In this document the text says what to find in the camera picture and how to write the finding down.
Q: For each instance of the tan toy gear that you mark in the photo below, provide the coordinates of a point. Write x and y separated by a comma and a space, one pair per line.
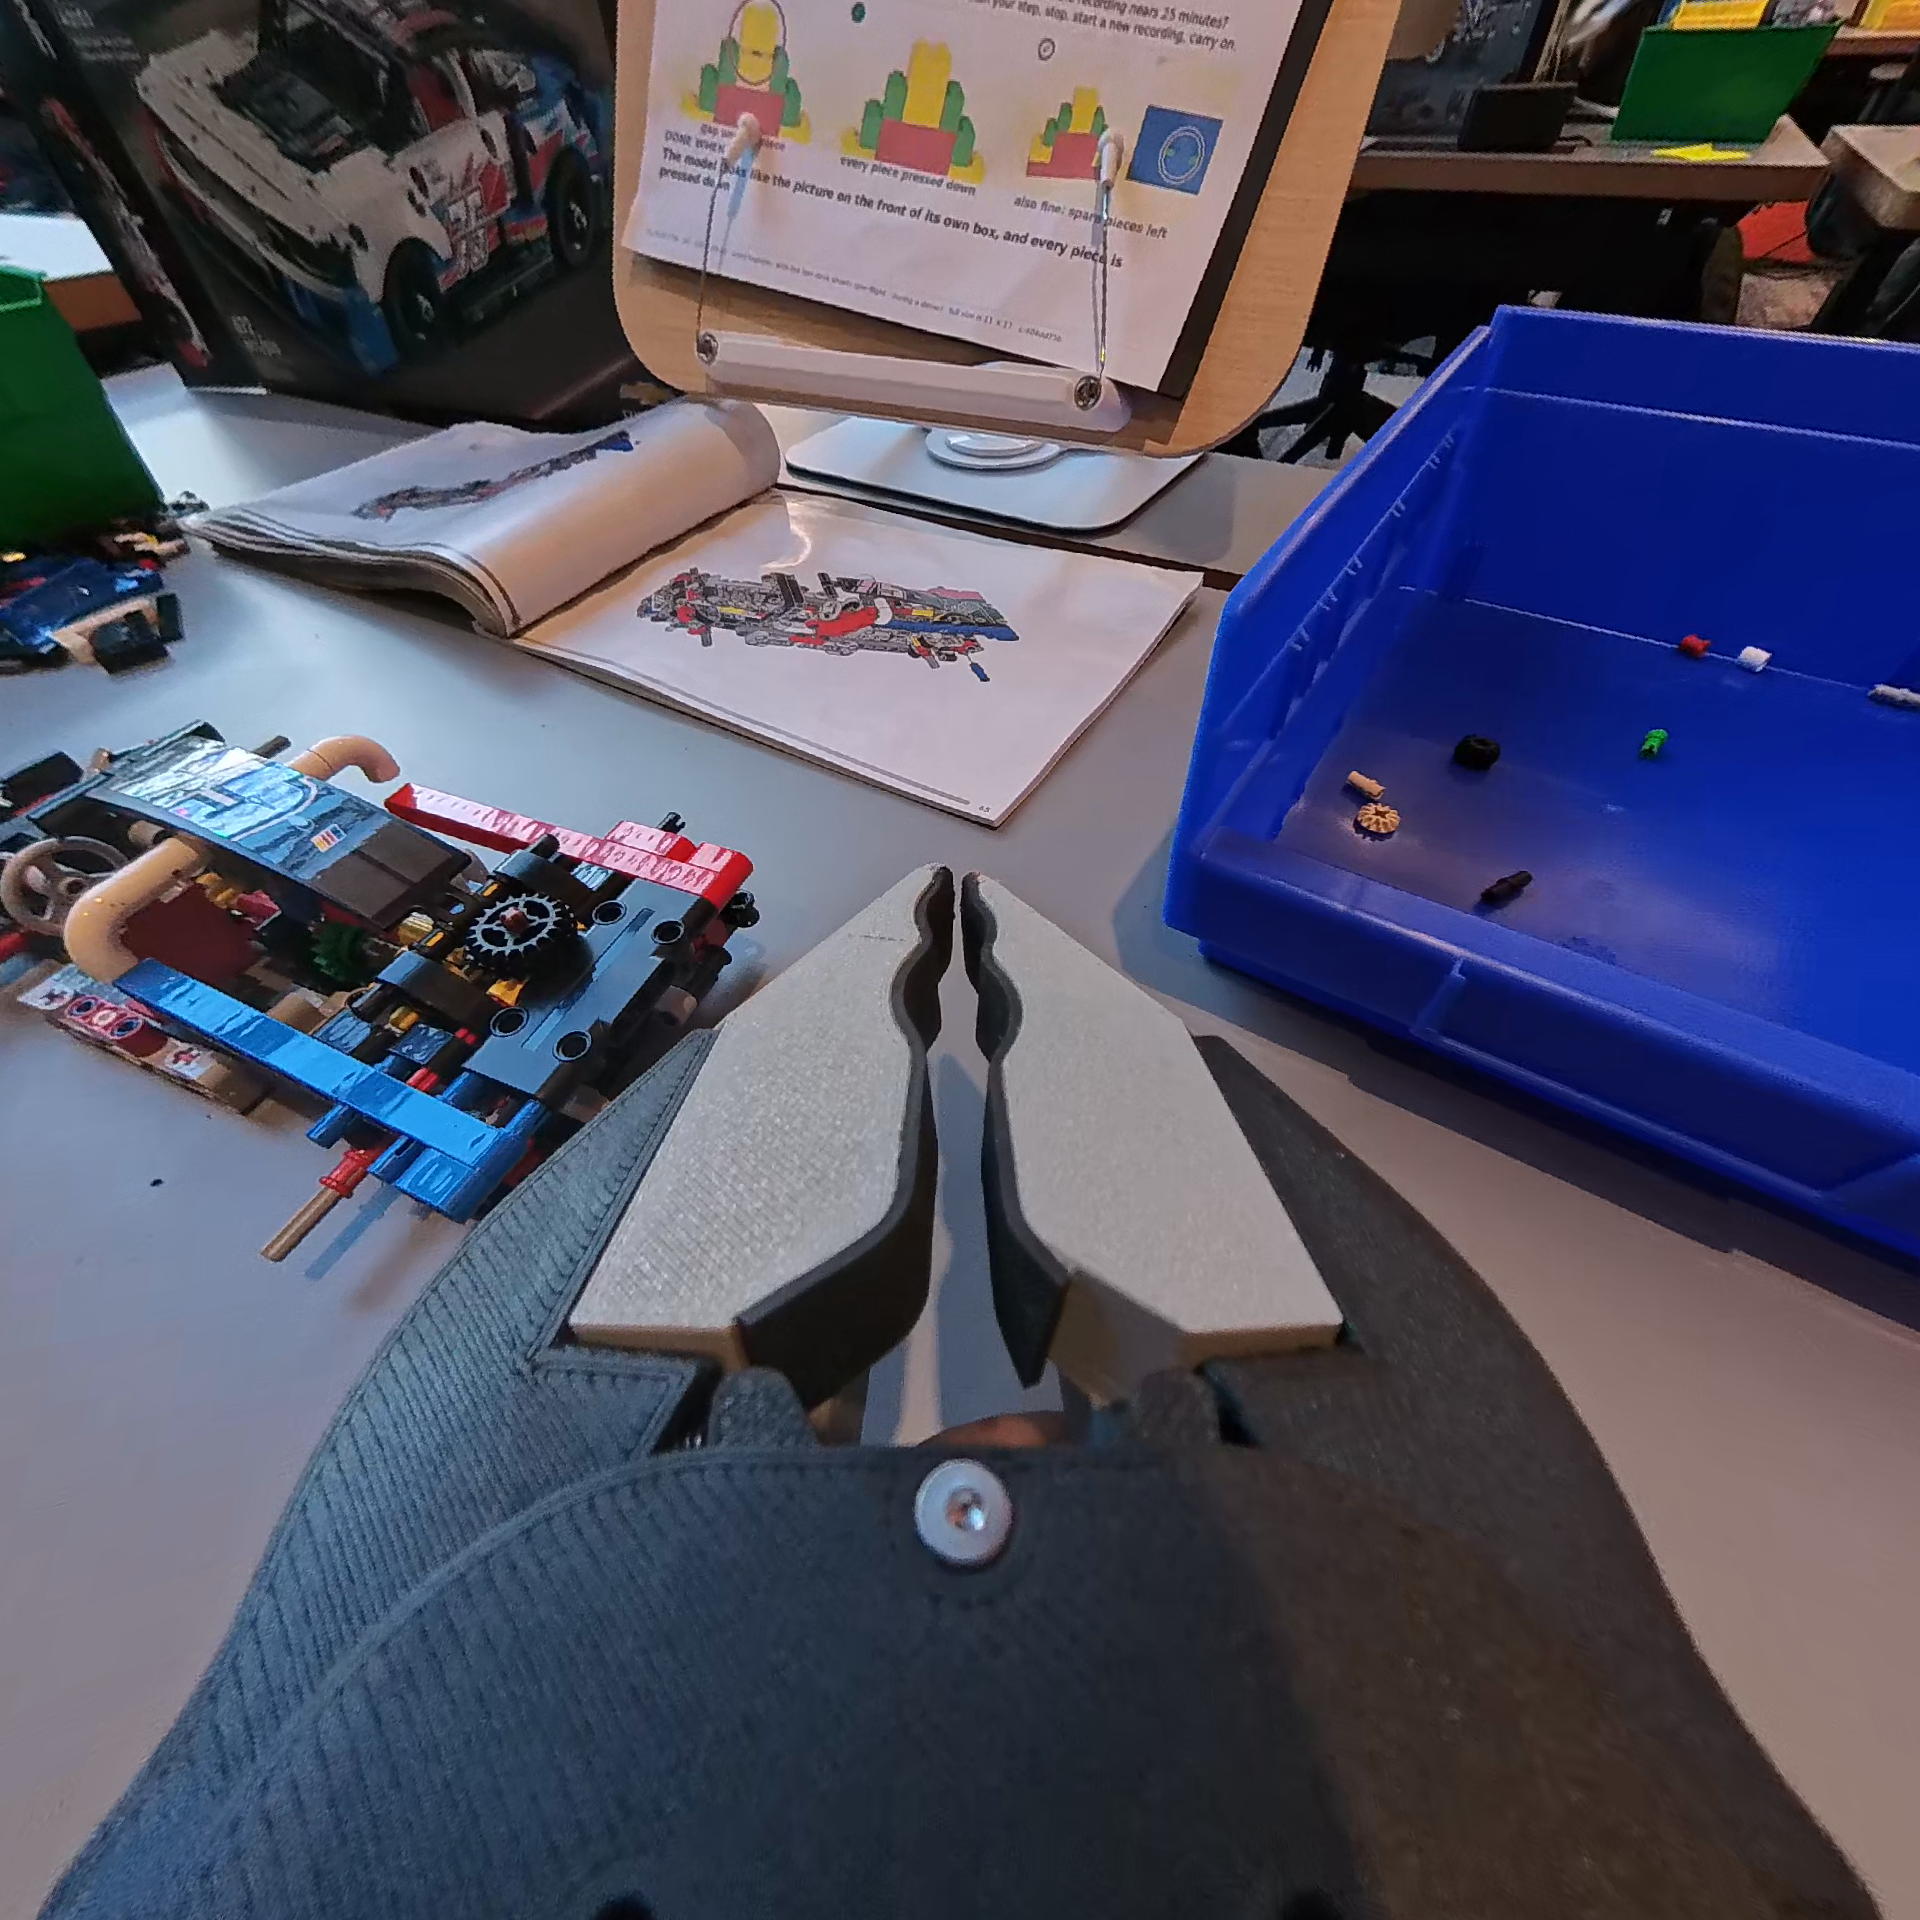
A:
1376, 820

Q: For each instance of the pile of loose toy bricks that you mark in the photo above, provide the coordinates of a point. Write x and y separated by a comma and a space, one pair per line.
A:
76, 599

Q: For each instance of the toy brick car model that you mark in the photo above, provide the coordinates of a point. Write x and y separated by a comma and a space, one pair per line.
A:
375, 932

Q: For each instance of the wooden document stand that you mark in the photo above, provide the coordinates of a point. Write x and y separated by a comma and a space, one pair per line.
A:
1276, 317

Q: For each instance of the green storage bin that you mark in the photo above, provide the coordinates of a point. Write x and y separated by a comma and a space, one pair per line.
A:
1723, 82
59, 436

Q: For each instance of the blue storage bin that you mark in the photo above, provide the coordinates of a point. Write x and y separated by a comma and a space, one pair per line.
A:
1575, 991

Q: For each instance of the wooden side table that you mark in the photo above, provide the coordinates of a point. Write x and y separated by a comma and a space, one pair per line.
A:
43, 247

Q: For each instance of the black toy pin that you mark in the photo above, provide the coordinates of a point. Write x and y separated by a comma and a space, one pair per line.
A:
1504, 888

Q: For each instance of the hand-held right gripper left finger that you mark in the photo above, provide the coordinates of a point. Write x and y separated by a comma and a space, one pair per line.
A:
779, 1141

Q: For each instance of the black toy car set box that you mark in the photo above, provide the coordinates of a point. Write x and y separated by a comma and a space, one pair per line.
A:
375, 181

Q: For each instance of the small black toy tire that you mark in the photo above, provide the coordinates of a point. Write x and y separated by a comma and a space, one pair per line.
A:
1476, 752

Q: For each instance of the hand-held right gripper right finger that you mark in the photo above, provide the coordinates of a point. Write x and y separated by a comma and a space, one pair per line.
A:
1154, 1172

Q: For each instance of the grey desk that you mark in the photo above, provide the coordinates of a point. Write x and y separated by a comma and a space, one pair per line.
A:
224, 1394

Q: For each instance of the dark wooden workbench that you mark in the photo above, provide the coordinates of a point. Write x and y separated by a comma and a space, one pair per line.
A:
1575, 167

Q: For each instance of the instruction booklet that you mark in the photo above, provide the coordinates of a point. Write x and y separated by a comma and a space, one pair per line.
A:
839, 692

